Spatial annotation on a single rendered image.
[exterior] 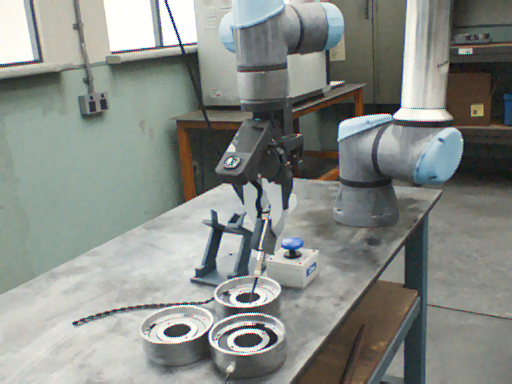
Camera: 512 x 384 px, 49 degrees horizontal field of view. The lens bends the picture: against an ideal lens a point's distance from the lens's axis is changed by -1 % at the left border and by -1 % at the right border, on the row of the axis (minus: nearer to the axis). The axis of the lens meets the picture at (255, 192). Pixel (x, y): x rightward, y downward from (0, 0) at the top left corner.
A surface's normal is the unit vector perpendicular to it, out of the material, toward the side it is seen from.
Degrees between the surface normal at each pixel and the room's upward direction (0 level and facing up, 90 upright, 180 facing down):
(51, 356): 0
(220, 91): 90
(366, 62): 90
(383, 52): 90
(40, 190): 90
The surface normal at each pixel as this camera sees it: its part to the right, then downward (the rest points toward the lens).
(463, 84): -0.41, 0.43
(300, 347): -0.07, -0.96
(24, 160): 0.86, 0.08
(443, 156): 0.66, 0.29
